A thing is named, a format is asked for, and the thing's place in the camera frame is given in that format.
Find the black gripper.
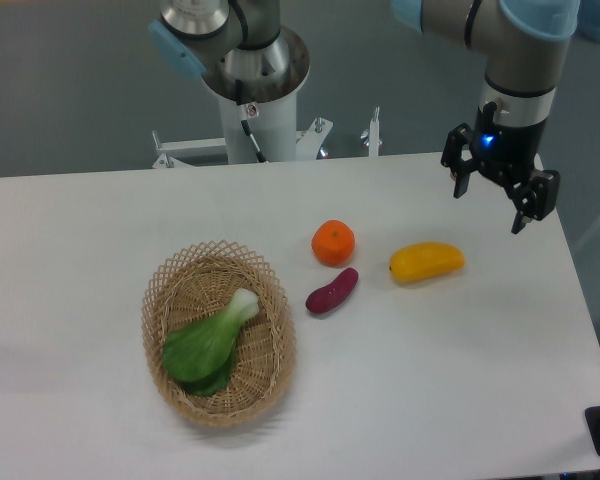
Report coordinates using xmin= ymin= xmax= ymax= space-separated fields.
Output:
xmin=440 ymin=102 xmax=561 ymax=234

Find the white bracket with bolt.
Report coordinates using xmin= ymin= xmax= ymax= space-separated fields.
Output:
xmin=360 ymin=106 xmax=383 ymax=157

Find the green bok choy vegetable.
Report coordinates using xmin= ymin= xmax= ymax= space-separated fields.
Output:
xmin=162 ymin=288 xmax=259 ymax=397

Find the purple sweet potato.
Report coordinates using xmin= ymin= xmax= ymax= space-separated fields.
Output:
xmin=305 ymin=267 xmax=359 ymax=315

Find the orange tangerine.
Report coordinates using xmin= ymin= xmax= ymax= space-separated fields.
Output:
xmin=311 ymin=219 xmax=356 ymax=267

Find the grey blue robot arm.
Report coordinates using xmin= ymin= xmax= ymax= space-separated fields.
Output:
xmin=148 ymin=1 xmax=579 ymax=233

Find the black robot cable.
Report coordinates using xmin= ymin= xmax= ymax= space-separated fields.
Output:
xmin=234 ymin=79 xmax=269 ymax=164

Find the woven wicker basket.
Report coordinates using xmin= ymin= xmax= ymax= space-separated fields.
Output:
xmin=142 ymin=240 xmax=296 ymax=427

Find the yellow mango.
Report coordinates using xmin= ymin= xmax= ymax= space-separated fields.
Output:
xmin=389 ymin=242 xmax=465 ymax=283

